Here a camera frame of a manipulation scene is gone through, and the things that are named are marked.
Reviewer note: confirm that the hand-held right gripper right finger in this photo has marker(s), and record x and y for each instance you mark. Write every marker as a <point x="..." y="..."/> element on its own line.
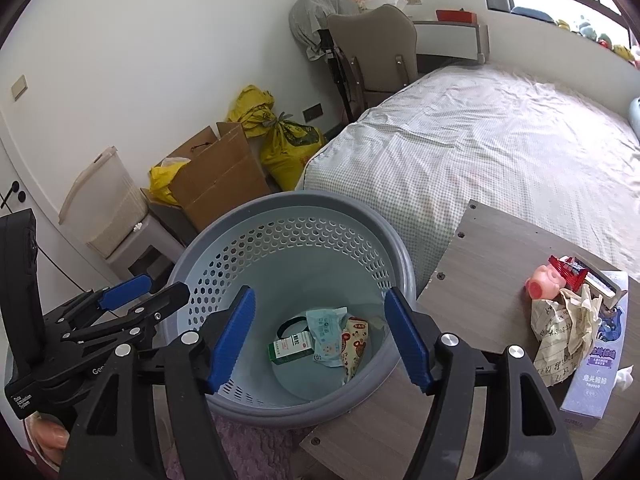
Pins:
<point x="407" y="340"/>

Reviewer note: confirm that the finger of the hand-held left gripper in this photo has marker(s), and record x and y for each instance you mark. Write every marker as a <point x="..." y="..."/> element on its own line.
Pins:
<point x="170" y="296"/>
<point x="125" y="291"/>

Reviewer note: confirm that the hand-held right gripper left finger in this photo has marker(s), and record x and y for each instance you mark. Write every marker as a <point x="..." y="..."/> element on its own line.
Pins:
<point x="232" y="340"/>

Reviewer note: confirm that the black elastic band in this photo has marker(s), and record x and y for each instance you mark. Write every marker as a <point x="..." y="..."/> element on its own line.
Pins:
<point x="281" y="331"/>

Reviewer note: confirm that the red white snack wrapper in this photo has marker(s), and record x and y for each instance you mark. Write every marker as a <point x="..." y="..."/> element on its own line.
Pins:
<point x="356" y="342"/>

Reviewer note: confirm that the small green white carton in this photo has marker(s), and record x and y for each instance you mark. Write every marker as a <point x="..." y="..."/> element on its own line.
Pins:
<point x="290" y="350"/>

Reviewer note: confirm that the light blue wet wipes packet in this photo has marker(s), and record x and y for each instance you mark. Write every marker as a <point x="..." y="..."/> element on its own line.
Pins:
<point x="327" y="332"/>

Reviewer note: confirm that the grey-blue perforated plastic basket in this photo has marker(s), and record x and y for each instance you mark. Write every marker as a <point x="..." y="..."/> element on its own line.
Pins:
<point x="280" y="255"/>

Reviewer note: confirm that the pink rubber pig toy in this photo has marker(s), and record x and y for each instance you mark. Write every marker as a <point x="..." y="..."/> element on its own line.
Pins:
<point x="542" y="285"/>

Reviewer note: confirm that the printed paper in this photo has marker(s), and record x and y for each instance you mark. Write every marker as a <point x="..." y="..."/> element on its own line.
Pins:
<point x="560" y="332"/>

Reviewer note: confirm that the small red wrapper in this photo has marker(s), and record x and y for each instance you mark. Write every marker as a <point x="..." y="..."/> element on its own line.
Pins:
<point x="567" y="266"/>

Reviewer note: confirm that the long purple cardboard box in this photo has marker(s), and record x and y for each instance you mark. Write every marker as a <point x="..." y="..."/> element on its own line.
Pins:
<point x="595" y="375"/>

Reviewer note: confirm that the white tissue wad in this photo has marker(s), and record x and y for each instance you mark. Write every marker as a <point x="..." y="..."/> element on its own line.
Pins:
<point x="625" y="379"/>

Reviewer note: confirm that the person's left hand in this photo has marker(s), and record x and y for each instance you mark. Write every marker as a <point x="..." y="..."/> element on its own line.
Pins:
<point x="45" y="435"/>

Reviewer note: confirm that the grey plastic stool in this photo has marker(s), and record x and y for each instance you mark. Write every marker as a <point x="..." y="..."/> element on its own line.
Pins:
<point x="145" y="240"/>

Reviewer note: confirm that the translucent plastic storage bin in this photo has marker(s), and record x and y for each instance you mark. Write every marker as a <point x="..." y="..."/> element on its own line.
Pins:
<point x="110" y="200"/>

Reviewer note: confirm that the yellow plastic bag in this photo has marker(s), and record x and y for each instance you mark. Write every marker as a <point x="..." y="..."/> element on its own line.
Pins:
<point x="165" y="180"/>

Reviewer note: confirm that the open brown cardboard box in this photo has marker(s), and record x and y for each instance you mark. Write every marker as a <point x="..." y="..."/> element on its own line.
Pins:
<point x="215" y="180"/>

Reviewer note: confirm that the printed yellow woven sack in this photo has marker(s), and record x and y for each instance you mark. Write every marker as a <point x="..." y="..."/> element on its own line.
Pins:
<point x="290" y="150"/>

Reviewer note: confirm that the plain yellow woven sack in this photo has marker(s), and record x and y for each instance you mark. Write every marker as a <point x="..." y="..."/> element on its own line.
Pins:
<point x="250" y="110"/>

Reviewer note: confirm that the bed with checked sheet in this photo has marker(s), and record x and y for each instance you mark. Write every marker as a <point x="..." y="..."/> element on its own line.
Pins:
<point x="475" y="135"/>

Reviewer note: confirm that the white grey desk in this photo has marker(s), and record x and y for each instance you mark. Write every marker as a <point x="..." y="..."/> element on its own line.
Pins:
<point x="445" y="40"/>

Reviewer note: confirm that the grey-brown padded chair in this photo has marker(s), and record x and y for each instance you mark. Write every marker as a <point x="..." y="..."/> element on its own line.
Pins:
<point x="370" y="35"/>

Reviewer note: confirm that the grey checked cloth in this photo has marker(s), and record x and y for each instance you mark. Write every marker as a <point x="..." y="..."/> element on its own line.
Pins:
<point x="310" y="15"/>

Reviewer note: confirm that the light blue pillow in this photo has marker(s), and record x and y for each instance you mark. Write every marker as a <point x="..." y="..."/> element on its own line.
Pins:
<point x="635" y="117"/>

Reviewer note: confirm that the flat red box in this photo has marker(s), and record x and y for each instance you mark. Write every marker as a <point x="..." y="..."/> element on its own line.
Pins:
<point x="455" y="16"/>

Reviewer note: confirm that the blue cushion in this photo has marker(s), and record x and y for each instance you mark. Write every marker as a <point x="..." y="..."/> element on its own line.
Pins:
<point x="530" y="14"/>

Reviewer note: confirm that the row of small plush toys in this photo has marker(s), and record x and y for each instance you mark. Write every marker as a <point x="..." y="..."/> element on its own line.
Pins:
<point x="600" y="35"/>

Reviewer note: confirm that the beige light switch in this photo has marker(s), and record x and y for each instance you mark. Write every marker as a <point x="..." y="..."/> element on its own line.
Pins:
<point x="19" y="87"/>

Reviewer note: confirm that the dark wall socket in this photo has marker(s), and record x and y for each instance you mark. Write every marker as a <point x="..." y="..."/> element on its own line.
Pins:
<point x="312" y="112"/>

